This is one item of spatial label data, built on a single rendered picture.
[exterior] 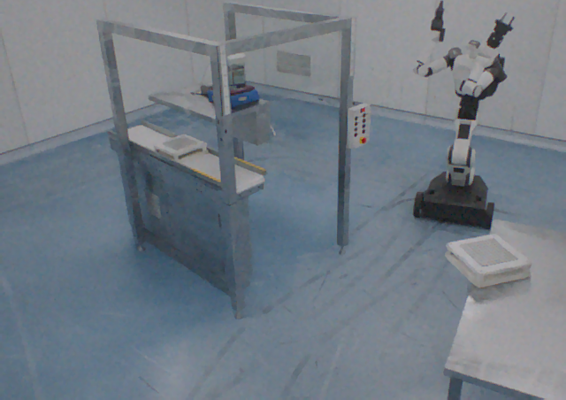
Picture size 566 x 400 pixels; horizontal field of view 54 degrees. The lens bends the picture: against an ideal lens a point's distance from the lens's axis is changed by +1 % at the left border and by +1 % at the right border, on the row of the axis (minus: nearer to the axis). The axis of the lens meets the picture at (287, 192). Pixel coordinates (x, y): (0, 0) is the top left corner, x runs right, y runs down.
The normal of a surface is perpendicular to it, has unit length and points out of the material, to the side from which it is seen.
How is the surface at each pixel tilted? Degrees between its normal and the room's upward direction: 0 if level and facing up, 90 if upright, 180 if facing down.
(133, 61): 90
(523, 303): 0
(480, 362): 0
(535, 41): 90
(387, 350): 0
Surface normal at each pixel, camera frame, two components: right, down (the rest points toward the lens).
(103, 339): -0.02, -0.90
